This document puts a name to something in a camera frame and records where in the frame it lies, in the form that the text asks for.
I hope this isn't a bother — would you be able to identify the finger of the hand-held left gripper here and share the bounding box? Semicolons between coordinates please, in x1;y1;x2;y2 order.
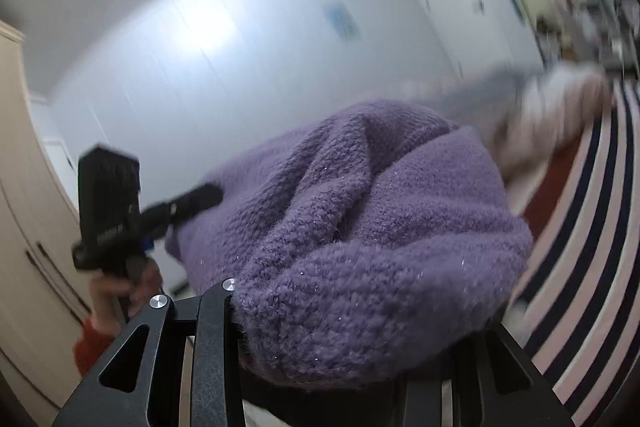
139;184;224;235

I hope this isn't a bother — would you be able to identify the person's left hand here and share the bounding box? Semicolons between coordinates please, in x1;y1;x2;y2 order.
87;264;165;335

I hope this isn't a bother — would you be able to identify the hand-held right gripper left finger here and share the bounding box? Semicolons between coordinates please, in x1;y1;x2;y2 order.
52;277;246;427

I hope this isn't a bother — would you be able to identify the striped blanket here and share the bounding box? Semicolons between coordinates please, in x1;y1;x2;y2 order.
510;77;640;427

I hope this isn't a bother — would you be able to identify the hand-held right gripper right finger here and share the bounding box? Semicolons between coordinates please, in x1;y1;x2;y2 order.
400;322;576;427

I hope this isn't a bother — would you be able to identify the beige wardrobe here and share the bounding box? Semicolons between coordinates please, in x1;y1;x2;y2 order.
0;20;126;418

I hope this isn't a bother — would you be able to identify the purple knit cardigan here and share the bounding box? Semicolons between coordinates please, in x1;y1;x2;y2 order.
165;100;536;390

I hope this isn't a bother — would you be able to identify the person's left forearm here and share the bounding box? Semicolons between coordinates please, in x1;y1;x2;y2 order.
75;319;117;378

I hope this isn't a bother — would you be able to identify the grey and pink quilt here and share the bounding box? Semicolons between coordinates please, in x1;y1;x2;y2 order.
400;62;616;178

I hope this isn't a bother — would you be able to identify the blue wall poster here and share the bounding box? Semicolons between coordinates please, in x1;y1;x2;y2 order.
322;4;361;40

